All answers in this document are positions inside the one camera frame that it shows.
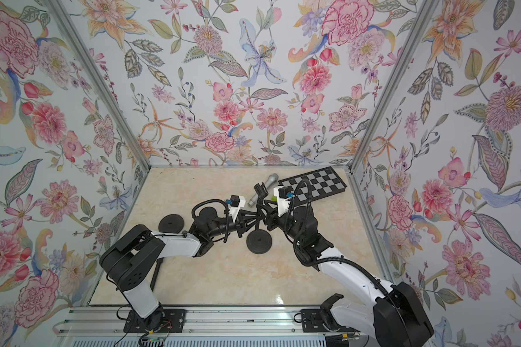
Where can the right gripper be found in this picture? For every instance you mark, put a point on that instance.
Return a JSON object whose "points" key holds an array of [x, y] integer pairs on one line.
{"points": [[273, 220]]}

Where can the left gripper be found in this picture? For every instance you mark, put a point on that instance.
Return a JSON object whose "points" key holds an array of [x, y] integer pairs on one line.
{"points": [[241, 223]]}

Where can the black round stand base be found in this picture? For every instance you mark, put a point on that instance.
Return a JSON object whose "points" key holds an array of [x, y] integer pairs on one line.
{"points": [[259, 241]]}

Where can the black stand pole with clip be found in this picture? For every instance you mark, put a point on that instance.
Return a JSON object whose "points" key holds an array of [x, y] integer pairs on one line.
{"points": [[259, 209]]}

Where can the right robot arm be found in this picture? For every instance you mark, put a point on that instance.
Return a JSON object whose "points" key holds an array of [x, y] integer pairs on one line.
{"points": [[389, 313]]}

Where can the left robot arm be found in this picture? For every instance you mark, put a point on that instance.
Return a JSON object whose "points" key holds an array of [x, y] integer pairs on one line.
{"points": [[128, 262]]}

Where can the silver microphone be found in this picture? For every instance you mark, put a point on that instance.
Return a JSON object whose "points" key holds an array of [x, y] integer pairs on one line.
{"points": [[262, 189]]}

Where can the black checkered chess box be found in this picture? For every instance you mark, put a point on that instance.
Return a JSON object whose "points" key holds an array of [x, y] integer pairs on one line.
{"points": [[325, 183]]}

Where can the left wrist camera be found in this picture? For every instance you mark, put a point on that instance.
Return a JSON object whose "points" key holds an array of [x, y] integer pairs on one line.
{"points": [[235, 204]]}

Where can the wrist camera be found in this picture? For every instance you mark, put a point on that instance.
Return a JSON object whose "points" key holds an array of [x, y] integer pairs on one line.
{"points": [[283, 196], [235, 204]]}

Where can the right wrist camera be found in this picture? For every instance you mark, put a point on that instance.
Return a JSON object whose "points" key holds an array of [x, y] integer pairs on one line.
{"points": [[283, 196]]}

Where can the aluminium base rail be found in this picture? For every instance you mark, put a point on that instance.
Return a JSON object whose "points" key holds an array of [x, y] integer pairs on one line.
{"points": [[208, 326]]}

